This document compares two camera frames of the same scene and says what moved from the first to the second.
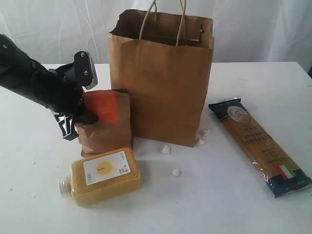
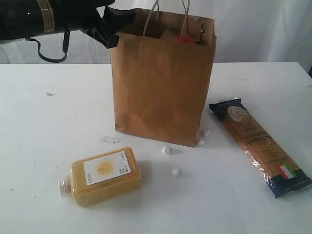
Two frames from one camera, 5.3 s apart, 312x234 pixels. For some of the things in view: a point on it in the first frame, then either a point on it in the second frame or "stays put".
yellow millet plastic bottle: (102, 177) stays put
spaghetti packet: (283, 177) stays put
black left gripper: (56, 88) -> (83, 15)
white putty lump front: (201, 142) stays put
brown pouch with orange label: (112, 130) -> (186, 34)
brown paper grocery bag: (165, 61) stays put
